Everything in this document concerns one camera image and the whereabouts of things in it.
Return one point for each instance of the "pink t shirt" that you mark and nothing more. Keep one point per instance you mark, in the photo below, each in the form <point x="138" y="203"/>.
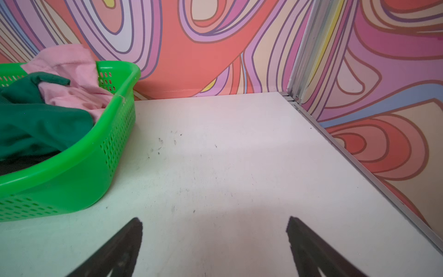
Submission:
<point x="75" y="63"/>

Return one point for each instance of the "green t shirt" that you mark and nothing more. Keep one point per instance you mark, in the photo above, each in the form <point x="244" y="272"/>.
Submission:
<point x="31" y="127"/>

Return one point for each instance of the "black t shirt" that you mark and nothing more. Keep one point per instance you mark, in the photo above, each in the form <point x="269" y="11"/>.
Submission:
<point x="16" y="164"/>

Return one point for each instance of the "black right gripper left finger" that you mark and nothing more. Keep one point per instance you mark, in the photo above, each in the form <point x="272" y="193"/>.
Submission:
<point x="117" y="257"/>

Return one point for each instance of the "aluminium frame profile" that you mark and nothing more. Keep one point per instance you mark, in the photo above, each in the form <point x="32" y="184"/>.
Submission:
<point x="369" y="76"/>

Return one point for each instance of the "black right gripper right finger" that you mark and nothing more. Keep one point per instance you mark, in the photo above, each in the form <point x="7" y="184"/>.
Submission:
<point x="313" y="256"/>

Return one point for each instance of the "green plastic laundry basket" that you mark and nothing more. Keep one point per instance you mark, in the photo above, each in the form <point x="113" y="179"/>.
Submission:
<point x="80" y="176"/>

